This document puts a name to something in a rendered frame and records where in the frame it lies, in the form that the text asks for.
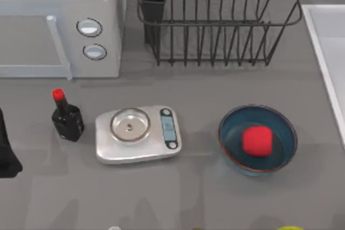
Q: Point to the silver kitchen scale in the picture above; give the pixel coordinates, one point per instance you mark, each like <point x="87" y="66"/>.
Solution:
<point x="156" y="146"/>

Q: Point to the small microwave knob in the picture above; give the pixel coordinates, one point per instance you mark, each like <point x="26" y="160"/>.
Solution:
<point x="94" y="51"/>

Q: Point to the red cube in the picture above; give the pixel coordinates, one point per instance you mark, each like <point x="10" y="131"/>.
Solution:
<point x="257" y="141"/>

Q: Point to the black bottle with red cap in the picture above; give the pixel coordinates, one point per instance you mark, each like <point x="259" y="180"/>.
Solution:
<point x="67" y="122"/>

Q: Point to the pale microwave oven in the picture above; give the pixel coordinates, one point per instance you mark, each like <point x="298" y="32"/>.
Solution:
<point x="110" y="12"/>

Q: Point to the large microwave knob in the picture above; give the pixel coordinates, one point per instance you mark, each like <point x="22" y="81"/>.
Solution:
<point x="89" y="27"/>

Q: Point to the blue bowl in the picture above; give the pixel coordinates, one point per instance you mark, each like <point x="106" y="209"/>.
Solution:
<point x="283" y="133"/>

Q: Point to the pale grey object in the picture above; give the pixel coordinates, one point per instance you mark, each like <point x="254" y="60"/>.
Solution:
<point x="114" y="228"/>

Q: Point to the microwave oven door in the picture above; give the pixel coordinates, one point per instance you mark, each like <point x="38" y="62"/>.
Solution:
<point x="24" y="41"/>

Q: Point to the yellow-green object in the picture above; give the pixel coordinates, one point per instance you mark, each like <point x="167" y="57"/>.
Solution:
<point x="289" y="228"/>

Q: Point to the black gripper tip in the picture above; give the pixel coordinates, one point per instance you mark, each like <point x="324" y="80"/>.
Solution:
<point x="6" y="152"/>

